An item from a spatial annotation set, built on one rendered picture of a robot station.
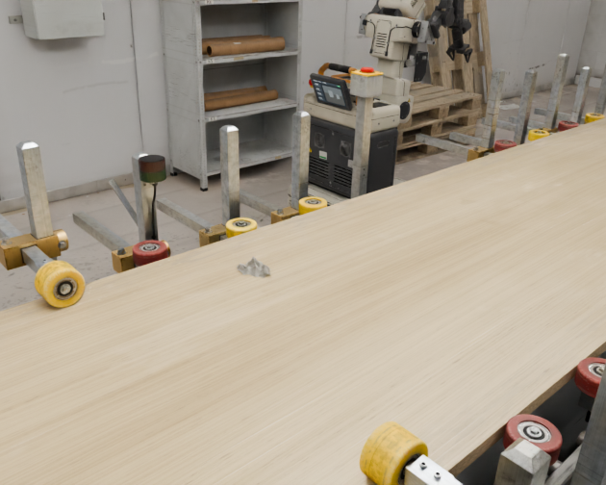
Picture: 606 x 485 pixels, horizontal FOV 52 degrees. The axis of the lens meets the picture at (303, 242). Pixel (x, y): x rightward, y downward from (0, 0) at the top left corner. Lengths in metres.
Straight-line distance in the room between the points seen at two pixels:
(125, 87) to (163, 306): 3.28
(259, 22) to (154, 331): 3.99
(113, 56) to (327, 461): 3.73
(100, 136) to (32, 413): 3.49
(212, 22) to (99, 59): 0.89
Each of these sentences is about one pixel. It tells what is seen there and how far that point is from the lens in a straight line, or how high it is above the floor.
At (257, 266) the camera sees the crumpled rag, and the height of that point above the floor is 0.92.
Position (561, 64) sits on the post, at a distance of 2.95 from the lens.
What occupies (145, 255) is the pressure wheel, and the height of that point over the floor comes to 0.90.
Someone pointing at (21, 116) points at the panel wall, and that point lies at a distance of 4.20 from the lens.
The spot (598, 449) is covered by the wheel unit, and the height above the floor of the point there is 0.98.
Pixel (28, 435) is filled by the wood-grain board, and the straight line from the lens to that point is 1.01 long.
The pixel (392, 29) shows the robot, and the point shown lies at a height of 1.18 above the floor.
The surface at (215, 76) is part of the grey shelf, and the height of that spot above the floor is 0.69.
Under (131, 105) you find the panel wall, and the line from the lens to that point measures 4.47.
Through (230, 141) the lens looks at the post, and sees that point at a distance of 1.60.
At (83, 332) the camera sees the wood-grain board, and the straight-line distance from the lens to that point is 1.21.
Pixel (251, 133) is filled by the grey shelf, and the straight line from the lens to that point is 5.08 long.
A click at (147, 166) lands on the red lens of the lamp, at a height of 1.10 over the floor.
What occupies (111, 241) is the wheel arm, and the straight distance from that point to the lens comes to 1.64.
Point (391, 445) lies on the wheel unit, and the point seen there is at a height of 0.98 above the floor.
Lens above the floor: 1.54
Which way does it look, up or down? 25 degrees down
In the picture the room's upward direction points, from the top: 2 degrees clockwise
